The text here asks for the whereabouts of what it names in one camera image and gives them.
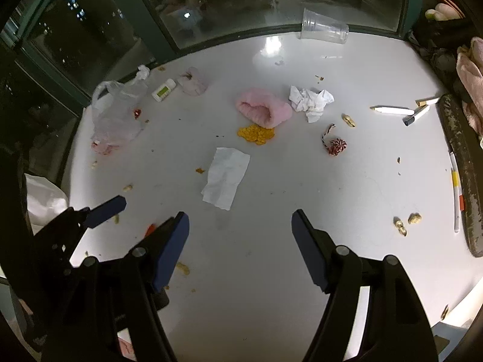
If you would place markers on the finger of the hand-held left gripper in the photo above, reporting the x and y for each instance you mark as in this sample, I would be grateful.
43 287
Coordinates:
107 209

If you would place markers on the pile of orange chips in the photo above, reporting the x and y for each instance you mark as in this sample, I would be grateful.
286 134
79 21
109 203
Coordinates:
256 134

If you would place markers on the translucent plastic bag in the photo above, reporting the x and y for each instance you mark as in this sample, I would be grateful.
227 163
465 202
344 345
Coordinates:
113 117

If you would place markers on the white tube with green label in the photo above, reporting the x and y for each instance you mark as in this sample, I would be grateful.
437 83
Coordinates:
163 89

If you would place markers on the pink plush cloth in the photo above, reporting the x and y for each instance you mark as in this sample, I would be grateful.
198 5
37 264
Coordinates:
471 83

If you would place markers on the white pen with coloured bands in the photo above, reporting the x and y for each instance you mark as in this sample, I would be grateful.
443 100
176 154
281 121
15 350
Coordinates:
456 196

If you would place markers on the flat white tissue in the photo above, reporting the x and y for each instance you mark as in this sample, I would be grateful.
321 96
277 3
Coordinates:
226 177

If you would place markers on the white plastic bag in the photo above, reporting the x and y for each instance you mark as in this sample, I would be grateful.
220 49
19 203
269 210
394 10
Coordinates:
43 200

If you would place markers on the white marker with dark cap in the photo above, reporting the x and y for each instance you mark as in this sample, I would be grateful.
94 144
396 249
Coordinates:
417 115

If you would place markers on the pale fluffy hair band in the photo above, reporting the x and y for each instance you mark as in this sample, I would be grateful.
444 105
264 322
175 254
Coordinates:
192 82

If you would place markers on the pink fluffy hair band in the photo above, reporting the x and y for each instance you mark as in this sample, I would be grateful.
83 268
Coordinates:
264 107

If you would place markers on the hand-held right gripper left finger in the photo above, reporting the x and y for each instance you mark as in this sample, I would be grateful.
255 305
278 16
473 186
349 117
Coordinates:
171 249

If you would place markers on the dark speckled roll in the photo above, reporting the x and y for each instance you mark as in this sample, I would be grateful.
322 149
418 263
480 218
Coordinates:
462 166

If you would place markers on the large crumpled tissue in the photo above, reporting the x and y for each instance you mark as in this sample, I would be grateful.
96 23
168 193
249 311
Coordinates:
311 101

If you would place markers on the small crumpled tissue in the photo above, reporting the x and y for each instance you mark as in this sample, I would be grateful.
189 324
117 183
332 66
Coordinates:
143 72

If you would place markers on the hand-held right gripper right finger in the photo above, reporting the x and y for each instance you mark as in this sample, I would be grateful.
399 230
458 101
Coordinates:
309 252

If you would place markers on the peanut shell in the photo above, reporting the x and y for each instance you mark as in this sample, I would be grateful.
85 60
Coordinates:
128 187
400 227
183 268
415 218
349 120

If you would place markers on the red scrap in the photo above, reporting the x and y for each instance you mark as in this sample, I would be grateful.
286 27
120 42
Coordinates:
137 113

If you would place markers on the clear plastic cup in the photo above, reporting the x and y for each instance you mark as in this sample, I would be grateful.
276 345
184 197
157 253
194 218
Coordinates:
322 26

